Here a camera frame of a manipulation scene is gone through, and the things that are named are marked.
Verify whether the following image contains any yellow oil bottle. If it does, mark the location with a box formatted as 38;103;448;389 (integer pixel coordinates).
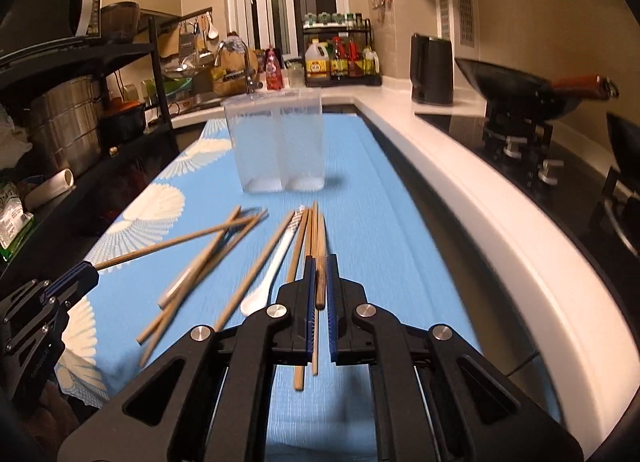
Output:
305;38;331;81

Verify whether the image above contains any brown bowl on shelf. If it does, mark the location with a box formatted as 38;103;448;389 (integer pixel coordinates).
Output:
101;1;141;44

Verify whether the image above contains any black wok red handle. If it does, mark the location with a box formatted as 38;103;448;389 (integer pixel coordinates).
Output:
454;58;620;122

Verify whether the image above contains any black pot orange lid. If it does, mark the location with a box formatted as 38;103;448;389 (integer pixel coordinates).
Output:
96;99;146;150

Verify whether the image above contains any black spice rack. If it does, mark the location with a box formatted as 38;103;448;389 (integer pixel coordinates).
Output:
303;12;382;88

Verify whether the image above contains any black metal shelf rack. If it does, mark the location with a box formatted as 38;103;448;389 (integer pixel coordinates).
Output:
1;14;195;289

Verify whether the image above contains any white paper roll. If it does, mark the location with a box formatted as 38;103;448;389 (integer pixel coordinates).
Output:
25;168;75;211

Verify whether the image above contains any red dish soap bottle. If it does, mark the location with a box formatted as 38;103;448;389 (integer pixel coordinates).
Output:
265;48;283;91

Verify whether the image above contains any dark-handled wooden chopstick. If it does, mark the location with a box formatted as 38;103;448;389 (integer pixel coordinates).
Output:
316;214;328;310

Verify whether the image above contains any blue patterned table mat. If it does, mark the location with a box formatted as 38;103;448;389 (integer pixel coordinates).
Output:
54;112;561;462

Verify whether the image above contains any clear plastic utensil holder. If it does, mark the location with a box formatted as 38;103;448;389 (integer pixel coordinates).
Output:
222;88;326;193

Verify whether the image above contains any light wooden chopstick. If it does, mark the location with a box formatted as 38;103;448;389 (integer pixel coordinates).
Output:
310;201;320;376
137;209;267;345
286;208;311;392
139;209;268;368
93;211;260;271
214;211;295;332
157;229;227;309

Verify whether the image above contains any stainless steel stock pot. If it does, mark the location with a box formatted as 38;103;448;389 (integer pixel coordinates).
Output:
28;76;103;176

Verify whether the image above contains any black gas stove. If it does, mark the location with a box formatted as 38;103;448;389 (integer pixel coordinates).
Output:
414;110;640;263

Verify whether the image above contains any brown paper bag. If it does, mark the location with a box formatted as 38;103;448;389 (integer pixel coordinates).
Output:
209;30;260;97

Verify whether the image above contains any white plastic spoon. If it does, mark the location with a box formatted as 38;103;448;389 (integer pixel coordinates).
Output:
240;206;306;317

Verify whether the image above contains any black electric kettle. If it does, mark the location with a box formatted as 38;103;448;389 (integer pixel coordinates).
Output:
410;34;454;105

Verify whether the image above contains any microwave oven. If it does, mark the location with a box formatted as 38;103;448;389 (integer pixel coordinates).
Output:
1;0;101;55

